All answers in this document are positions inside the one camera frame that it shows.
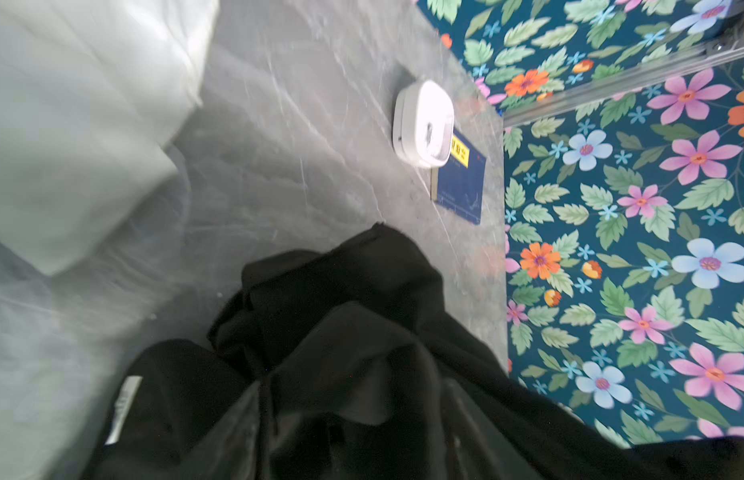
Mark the black cloth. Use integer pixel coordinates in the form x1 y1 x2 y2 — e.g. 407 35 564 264
83 224 744 479

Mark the white cloth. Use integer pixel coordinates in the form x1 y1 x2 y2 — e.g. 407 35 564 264
0 1 220 276

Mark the dark blue booklet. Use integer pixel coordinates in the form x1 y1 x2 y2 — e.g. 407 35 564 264
431 130 487 225

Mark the white square timer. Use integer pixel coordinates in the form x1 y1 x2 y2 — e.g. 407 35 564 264
392 80 455 169

